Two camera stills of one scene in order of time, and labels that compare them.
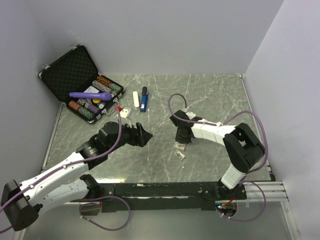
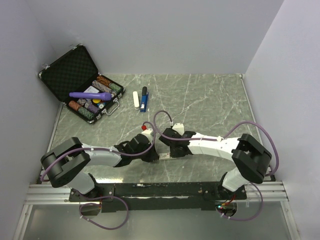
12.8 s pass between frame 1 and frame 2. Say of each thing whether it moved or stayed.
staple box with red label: moved
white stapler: stayed
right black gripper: moved
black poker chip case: stayed
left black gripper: moved
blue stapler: stayed
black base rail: stayed
